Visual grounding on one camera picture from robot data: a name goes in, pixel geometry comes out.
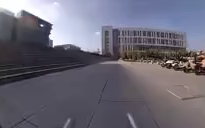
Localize grey paved plaza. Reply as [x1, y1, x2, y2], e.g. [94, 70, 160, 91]
[0, 59, 205, 128]

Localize low flat building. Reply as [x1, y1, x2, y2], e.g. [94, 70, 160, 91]
[54, 43, 82, 52]

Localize row of trees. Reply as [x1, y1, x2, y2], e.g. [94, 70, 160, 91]
[119, 48, 191, 62]

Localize large pale building with windows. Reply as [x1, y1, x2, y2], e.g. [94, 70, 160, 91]
[101, 25, 188, 59]

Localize wide stone steps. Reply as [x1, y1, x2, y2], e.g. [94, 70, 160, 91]
[0, 46, 116, 88]

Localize robot's own part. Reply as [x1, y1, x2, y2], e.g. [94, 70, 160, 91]
[62, 117, 72, 128]
[125, 112, 138, 128]

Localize dark blocky building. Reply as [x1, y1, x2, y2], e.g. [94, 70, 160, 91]
[0, 8, 54, 49]

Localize row of parked scooters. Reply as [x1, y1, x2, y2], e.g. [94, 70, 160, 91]
[123, 49, 205, 78]

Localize rectangular ground cover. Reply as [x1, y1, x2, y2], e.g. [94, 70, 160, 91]
[166, 84, 205, 101]

